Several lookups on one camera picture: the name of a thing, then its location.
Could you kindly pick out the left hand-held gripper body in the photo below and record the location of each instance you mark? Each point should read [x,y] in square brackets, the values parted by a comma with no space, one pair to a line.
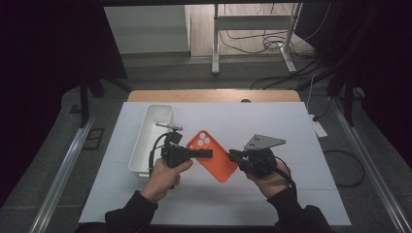
[175,155]

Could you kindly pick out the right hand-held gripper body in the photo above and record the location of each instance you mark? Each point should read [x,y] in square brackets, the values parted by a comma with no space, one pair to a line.
[259,158]

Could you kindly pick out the orange phone case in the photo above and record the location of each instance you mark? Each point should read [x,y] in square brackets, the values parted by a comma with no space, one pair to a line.
[220,168]

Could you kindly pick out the white plastic storage bin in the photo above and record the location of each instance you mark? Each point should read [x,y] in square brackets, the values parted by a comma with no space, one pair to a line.
[145,145]

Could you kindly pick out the person's right hand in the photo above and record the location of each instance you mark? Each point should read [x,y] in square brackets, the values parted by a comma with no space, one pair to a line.
[272,184]

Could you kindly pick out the person's left hand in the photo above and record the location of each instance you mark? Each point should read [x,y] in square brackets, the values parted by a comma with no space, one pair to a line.
[163,183]

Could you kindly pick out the white table cover sheet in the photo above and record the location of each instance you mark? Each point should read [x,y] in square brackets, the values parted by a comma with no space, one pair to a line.
[210,113]

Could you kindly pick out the black table grommet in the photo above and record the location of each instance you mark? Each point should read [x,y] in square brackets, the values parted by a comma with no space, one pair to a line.
[246,100]

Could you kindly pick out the wooden table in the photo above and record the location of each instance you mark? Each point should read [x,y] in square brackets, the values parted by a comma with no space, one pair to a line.
[194,96]

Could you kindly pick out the white power strip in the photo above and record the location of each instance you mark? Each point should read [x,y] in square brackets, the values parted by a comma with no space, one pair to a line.
[319,127]

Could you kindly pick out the black floor plate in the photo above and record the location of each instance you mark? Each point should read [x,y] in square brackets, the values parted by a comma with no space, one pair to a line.
[94,138]

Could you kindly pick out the black metal stand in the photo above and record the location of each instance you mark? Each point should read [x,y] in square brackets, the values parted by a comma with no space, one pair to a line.
[85,103]
[349,103]

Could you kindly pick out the dark curtain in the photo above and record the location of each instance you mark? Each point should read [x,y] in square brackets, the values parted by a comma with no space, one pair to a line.
[385,64]
[39,64]

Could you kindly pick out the aluminium rail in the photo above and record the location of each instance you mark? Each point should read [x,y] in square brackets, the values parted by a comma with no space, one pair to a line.
[64,161]
[372,168]

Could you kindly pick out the white wall panel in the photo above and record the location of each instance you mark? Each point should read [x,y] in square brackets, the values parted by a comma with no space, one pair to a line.
[145,29]

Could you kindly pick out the white metal desk frame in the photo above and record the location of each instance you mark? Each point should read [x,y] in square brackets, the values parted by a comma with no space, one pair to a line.
[252,22]

